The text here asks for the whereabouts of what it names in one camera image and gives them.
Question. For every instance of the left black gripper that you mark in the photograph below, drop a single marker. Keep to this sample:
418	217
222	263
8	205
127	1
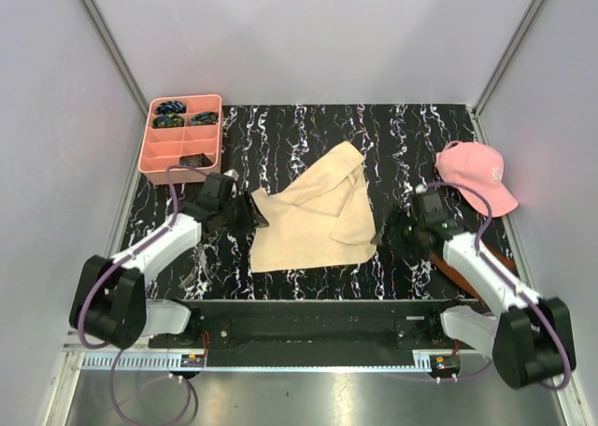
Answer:
252	218

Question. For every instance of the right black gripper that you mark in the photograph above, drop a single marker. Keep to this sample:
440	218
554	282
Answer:
413	251

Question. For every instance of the beige cloth napkin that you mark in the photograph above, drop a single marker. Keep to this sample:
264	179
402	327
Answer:
323	218

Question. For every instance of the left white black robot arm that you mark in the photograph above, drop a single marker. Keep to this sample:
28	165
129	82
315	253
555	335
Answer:
110	307

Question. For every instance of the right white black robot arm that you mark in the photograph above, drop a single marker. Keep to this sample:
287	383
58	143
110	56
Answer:
527	336

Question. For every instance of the clear plastic utensils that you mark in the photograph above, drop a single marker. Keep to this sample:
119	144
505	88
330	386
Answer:
197	275

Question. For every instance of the dark patterned object in box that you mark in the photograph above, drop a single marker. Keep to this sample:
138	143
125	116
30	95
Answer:
196	160

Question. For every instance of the brown suede cloth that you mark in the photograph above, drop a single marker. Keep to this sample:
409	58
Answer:
459	279

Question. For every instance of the blue patterned object right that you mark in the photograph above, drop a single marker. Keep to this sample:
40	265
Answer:
204	118

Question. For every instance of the pink plastic divided organizer box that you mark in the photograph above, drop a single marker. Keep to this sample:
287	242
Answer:
161	148

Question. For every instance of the pink baseball cap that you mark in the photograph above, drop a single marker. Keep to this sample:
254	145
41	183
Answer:
480	168

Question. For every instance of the blue yellow patterned object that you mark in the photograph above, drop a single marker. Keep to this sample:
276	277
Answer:
170	120

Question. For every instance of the blue patterned object top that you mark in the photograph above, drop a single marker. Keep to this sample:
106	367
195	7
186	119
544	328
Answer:
170	107

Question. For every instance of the left orange connector box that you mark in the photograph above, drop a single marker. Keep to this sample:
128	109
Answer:
192	360

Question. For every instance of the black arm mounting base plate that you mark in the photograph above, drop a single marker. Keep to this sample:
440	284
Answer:
313	336

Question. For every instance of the grey slotted cable duct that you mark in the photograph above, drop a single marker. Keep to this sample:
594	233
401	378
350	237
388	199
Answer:
136	361

